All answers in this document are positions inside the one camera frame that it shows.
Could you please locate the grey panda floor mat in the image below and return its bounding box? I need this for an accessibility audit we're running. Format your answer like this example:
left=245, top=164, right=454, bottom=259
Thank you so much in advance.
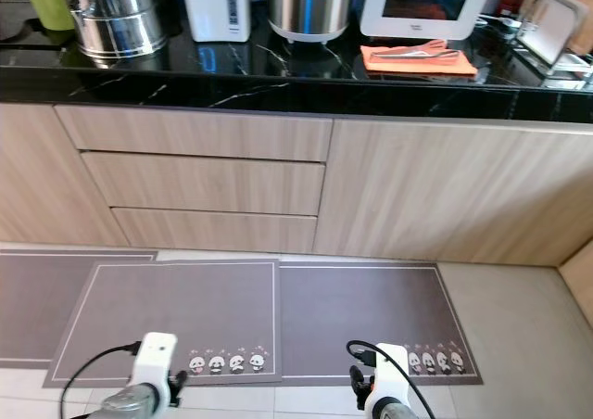
left=276, top=261, right=485, bottom=387
left=43, top=259, right=284, bottom=388

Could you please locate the light wood drawer front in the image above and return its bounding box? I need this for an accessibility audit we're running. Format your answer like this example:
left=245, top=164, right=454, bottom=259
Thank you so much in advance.
left=54, top=105, right=334, bottom=163
left=110, top=208, right=319, bottom=255
left=81, top=152, right=328, bottom=217

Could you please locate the light wood cabinet door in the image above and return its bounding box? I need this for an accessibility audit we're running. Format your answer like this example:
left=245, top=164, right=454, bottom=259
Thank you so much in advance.
left=0, top=103, right=126, bottom=248
left=312, top=118, right=593, bottom=269

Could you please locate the orange cloth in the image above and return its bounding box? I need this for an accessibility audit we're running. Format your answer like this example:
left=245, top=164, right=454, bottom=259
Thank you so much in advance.
left=360, top=42, right=479, bottom=77

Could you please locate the silver cutlery piece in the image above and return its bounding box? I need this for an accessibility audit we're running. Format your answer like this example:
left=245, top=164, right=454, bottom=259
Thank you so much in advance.
left=382, top=41, right=460, bottom=63

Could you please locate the stainless steel urn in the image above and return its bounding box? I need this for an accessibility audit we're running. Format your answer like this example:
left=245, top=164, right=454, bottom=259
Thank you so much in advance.
left=63, top=0, right=170, bottom=64

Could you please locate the silver white rice cooker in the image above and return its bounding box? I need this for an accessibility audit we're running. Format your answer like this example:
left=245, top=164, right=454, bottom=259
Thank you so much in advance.
left=264, top=0, right=359, bottom=43

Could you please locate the white water boiler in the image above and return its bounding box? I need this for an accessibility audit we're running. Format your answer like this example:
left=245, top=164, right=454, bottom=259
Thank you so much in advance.
left=181, top=0, right=252, bottom=44

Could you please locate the white appliance with dark window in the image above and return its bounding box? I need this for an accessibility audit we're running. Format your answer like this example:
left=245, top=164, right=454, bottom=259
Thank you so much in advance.
left=360, top=0, right=506, bottom=41

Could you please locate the steel rectangular tray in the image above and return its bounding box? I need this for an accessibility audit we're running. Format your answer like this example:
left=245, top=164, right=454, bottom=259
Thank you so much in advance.
left=516, top=0, right=589, bottom=68

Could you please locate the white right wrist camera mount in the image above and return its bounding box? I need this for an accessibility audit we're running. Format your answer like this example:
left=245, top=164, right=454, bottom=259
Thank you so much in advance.
left=369, top=343, right=413, bottom=418

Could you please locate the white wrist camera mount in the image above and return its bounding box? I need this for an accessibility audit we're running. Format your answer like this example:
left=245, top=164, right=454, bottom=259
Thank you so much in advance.
left=369, top=343, right=413, bottom=418
left=132, top=332, right=180, bottom=406

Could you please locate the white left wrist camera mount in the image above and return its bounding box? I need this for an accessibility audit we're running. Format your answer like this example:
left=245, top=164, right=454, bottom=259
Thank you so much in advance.
left=132, top=332, right=180, bottom=406

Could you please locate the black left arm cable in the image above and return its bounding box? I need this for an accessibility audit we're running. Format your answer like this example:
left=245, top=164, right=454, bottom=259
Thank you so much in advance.
left=59, top=343, right=145, bottom=419

